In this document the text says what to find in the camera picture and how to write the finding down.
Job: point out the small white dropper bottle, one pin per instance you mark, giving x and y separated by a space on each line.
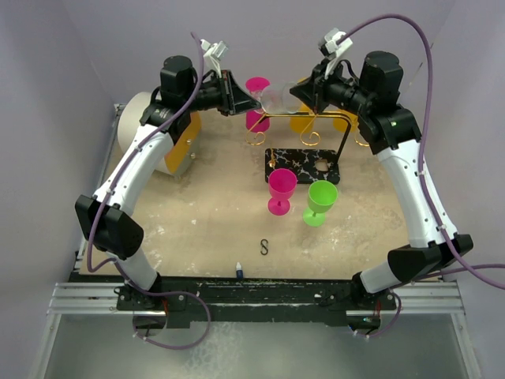
239 271

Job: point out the pink wine glass on table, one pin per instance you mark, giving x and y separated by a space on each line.
281 184

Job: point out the green wine glass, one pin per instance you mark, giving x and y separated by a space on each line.
322 195

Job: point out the clear glass cup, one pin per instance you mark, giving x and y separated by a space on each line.
277 99

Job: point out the gold wire wine glass rack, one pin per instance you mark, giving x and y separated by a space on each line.
258 138

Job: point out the orange wine glass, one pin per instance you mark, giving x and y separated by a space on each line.
343 122
302 125

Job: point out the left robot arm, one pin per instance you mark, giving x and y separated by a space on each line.
106 217

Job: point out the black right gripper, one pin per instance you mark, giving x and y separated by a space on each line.
312 91

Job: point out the aluminium frame rail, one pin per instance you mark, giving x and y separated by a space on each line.
83 299

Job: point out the black marble rack base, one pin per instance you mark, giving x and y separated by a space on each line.
309 165

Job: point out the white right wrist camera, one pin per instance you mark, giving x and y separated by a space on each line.
333 46

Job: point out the orange wine glass front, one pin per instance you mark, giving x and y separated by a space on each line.
343 122

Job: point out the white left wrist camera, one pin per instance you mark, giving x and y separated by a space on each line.
213 55

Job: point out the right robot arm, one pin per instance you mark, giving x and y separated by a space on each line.
394 137

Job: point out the pink wine glass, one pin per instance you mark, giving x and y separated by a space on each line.
281 184
255 85

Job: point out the black S hook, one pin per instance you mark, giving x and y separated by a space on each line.
264 247

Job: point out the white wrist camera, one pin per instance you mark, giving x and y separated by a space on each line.
213 55
333 46

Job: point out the white round drawer box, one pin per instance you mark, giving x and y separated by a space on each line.
179 159

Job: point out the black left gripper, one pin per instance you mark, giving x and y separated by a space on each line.
233 99

